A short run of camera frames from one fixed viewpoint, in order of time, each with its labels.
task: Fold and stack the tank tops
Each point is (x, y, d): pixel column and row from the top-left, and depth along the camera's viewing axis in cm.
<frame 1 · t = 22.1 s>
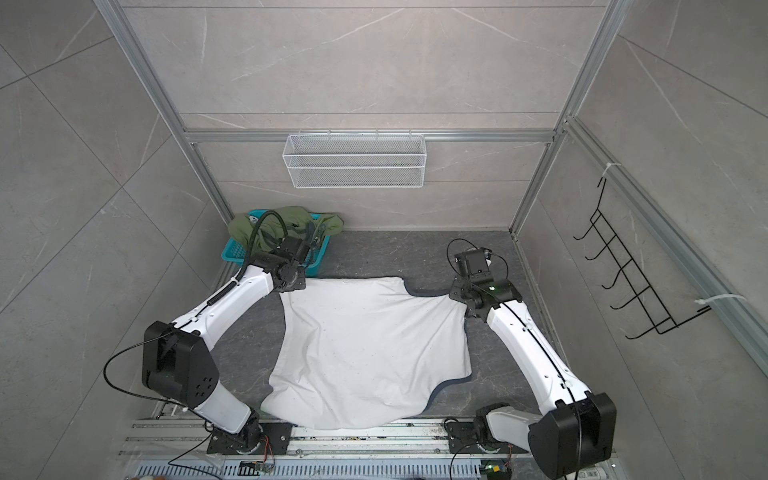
left hand: (288, 274, 87), fingers closed
right hand: (464, 285, 82), fingers closed
white tank top navy trim: (362, 351, 90), on the table
green tank top: (265, 229, 111), point 9 cm above the table
teal plastic basket: (236, 251, 106), point 7 cm above the table

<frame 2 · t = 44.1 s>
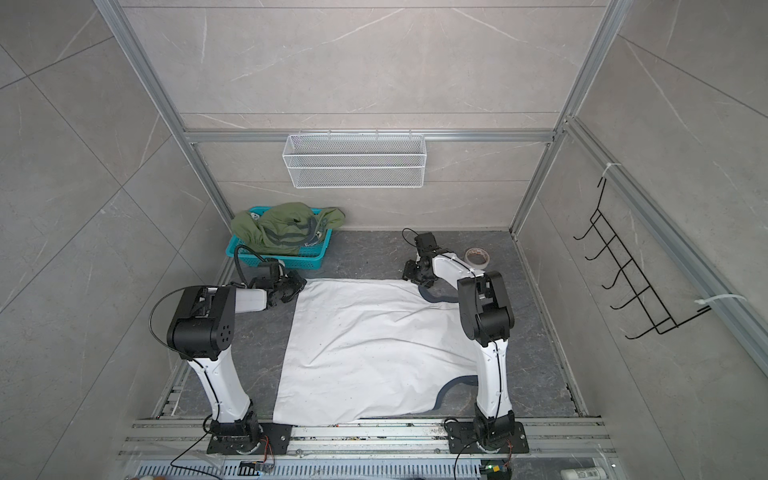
left hand: (306, 272, 103), fingers closed
right hand: (408, 275, 104), fingers open
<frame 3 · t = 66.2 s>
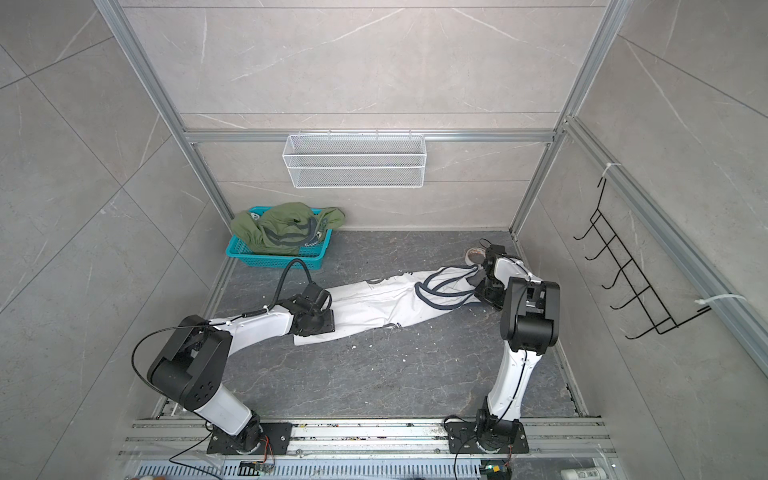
left hand: (328, 317, 94), fingers open
right hand: (488, 298, 100), fingers open
white tank top navy trim: (383, 301, 101), on the table
the other named things where they were.

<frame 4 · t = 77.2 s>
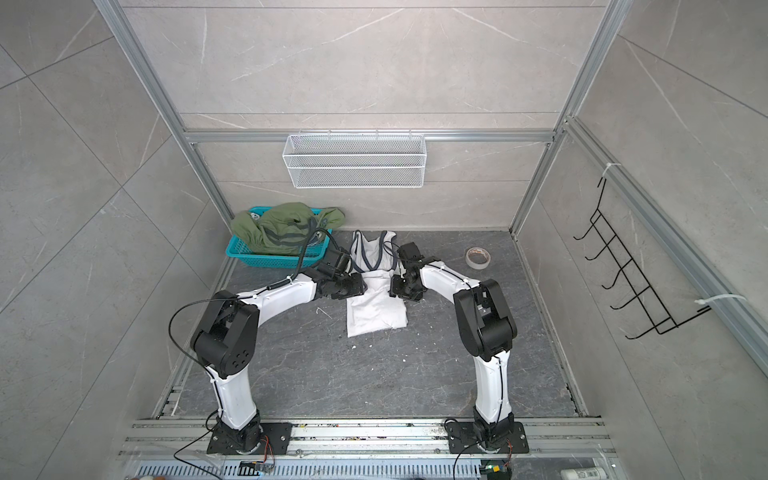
left hand: (364, 281, 95), fingers open
right hand: (395, 291, 99), fingers open
white tank top navy trim: (376, 310, 95), point 4 cm above the table
the other named things where they were.

